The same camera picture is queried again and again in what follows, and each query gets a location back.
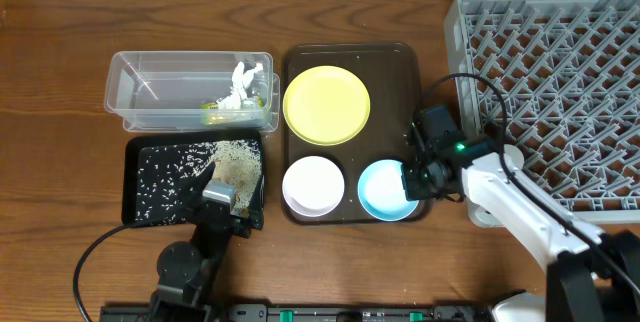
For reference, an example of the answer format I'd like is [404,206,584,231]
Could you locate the white cup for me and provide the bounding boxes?
[504,144,525,169]

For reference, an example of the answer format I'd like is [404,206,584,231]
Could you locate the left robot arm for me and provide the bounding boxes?
[143,165,264,322]

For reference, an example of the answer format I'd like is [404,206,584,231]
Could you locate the clear plastic bin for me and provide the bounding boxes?
[104,51,280,133]

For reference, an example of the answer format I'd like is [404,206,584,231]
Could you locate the dark brown serving tray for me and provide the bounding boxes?
[281,42,421,226]

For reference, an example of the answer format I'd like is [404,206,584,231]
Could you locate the green snack wrapper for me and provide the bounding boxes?
[200,96,265,125]

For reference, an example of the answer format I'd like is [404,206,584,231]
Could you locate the black waste tray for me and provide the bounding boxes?
[121,129,264,226]

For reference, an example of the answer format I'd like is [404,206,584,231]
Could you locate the white bowl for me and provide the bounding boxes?
[282,156,346,217]

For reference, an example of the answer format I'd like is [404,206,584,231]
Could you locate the rice and food scraps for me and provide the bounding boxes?
[133,139,262,224]

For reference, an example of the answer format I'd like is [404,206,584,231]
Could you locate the grey dishwasher rack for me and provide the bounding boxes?
[444,0,639,224]

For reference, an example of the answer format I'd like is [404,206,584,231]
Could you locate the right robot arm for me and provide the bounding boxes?
[402,135,639,322]

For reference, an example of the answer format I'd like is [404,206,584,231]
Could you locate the yellow plate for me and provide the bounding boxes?
[283,65,371,146]

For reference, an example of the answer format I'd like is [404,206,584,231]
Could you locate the white napkin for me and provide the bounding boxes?
[217,61,264,110]

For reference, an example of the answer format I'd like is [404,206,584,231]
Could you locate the blue bowl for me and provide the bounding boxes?
[357,159,419,222]

